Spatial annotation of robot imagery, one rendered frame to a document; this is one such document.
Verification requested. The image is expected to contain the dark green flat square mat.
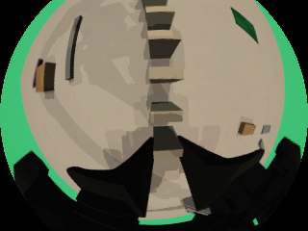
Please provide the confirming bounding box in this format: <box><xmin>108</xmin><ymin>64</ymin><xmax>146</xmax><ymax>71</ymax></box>
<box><xmin>230</xmin><ymin>7</ymin><xmax>258</xmax><ymax>42</ymax></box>

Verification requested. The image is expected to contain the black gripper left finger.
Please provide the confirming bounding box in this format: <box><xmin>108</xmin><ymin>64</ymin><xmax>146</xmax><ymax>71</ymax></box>
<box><xmin>66</xmin><ymin>138</ymin><xmax>154</xmax><ymax>218</ymax></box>

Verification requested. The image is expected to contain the brown rectangular block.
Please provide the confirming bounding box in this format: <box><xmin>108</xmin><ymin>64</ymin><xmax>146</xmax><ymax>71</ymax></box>
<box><xmin>238</xmin><ymin>122</ymin><xmax>257</xmax><ymax>135</ymax></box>

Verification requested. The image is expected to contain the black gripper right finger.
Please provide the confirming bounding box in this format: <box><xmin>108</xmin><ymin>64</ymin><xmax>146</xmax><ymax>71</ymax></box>
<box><xmin>177</xmin><ymin>135</ymin><xmax>265</xmax><ymax>211</ymax></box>

